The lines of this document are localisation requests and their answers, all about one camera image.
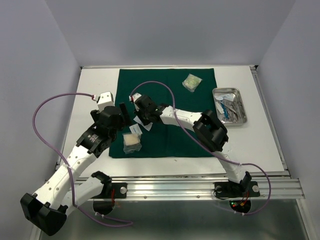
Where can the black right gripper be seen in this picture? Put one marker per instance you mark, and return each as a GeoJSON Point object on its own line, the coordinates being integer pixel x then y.
{"type": "Point", "coordinates": [137, 112]}

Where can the stainless steel instrument tray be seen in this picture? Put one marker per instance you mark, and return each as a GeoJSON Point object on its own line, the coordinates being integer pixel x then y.
{"type": "Point", "coordinates": [238, 116]}

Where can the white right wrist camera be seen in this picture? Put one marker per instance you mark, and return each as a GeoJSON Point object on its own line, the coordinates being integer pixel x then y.
{"type": "Point", "coordinates": [133, 98]}

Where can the aluminium front rail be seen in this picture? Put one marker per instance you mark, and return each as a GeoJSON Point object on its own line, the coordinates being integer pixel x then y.
{"type": "Point", "coordinates": [188, 188]}

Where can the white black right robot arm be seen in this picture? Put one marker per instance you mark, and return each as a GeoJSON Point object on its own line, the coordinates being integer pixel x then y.
{"type": "Point", "coordinates": [210, 133]}

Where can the small white blue packet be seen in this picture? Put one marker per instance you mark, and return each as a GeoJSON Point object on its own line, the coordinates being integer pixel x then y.
{"type": "Point", "coordinates": [135, 129]}

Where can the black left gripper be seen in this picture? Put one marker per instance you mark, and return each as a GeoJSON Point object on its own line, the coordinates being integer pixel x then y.
{"type": "Point", "coordinates": [126, 118]}

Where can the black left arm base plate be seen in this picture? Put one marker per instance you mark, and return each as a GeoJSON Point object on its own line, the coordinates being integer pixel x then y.
{"type": "Point", "coordinates": [120, 190]}

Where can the green printed gauze packet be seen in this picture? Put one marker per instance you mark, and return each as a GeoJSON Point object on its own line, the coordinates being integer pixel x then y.
{"type": "Point", "coordinates": [191, 82]}

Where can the blue plastic scalpel handle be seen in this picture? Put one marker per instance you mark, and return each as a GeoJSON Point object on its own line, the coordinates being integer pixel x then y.
{"type": "Point", "coordinates": [225, 112]}

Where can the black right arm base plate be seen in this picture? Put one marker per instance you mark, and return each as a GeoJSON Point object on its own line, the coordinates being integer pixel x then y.
{"type": "Point", "coordinates": [228, 189]}

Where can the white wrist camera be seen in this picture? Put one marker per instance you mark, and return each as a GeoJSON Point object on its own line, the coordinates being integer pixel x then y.
{"type": "Point", "coordinates": [133, 98]}
{"type": "Point", "coordinates": [105, 99]}

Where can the clear bag beige gauze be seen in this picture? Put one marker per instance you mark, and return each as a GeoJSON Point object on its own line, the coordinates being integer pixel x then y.
{"type": "Point", "coordinates": [131, 143]}

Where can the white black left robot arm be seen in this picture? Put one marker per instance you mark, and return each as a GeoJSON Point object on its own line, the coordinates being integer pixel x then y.
{"type": "Point", "coordinates": [49, 206]}

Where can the long white blue pouch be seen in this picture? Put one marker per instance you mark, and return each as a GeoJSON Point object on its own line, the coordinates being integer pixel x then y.
{"type": "Point", "coordinates": [147, 126]}

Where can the green surgical drape cloth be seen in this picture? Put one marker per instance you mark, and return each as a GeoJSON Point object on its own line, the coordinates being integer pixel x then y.
{"type": "Point", "coordinates": [164, 86]}

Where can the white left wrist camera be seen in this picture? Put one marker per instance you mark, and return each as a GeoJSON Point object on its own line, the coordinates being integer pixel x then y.
{"type": "Point", "coordinates": [105, 99]}

